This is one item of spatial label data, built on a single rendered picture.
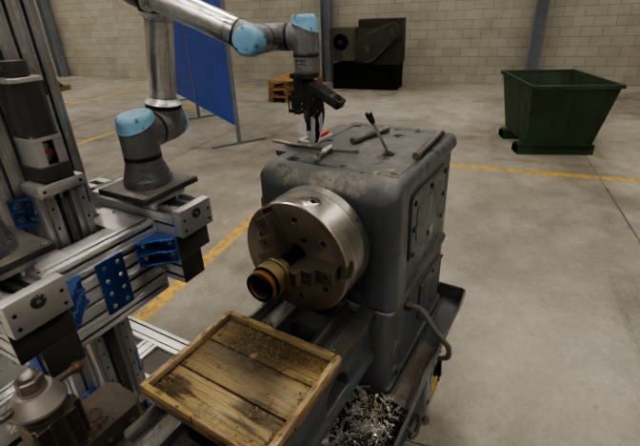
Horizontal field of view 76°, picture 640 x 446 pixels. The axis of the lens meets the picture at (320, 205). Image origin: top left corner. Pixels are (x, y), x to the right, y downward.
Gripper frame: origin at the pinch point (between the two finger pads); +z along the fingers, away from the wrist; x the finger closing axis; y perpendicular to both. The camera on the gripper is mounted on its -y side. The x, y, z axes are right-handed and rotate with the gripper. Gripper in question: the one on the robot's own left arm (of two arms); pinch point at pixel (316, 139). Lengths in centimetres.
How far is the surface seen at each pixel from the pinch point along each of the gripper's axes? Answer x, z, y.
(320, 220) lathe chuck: 31.9, 8.6, -20.3
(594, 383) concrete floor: -82, 130, -100
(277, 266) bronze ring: 41.2, 17.9, -13.8
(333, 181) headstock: 14.7, 6.0, -14.3
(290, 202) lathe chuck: 31.4, 5.9, -11.8
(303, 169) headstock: 12.9, 4.8, -3.3
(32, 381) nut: 90, 12, -5
